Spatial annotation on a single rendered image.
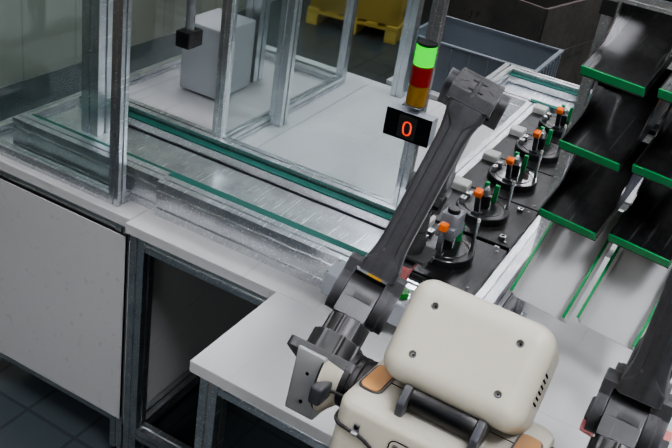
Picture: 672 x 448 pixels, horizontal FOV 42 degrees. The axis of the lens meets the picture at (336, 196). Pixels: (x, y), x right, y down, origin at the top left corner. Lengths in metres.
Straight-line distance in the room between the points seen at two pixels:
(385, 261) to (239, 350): 0.59
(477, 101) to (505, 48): 2.97
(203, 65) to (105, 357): 1.01
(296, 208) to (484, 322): 1.17
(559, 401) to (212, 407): 0.73
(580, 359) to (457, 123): 0.88
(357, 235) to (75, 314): 0.87
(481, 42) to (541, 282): 2.50
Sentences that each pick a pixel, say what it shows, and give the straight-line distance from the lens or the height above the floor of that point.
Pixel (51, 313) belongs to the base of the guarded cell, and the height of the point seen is 0.43.
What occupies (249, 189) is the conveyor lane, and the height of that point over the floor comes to 0.92.
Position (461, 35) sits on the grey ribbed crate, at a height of 0.78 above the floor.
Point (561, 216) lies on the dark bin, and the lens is 1.92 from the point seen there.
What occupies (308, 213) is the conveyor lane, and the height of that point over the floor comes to 0.92.
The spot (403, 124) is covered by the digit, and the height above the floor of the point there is 1.21.
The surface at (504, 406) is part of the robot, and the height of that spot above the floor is 1.31.
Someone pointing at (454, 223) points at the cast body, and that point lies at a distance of 2.05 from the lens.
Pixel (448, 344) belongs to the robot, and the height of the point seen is 1.34.
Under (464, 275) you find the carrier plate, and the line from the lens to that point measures 2.06.
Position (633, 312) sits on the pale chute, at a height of 1.04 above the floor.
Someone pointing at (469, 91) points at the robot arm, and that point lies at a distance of 1.37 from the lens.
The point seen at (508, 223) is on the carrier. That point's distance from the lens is 2.32.
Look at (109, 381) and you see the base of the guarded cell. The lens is 2.67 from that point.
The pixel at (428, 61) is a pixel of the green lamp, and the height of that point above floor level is 1.38.
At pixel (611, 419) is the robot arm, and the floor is 1.26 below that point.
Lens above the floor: 2.05
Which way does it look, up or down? 28 degrees down
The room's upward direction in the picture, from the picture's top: 9 degrees clockwise
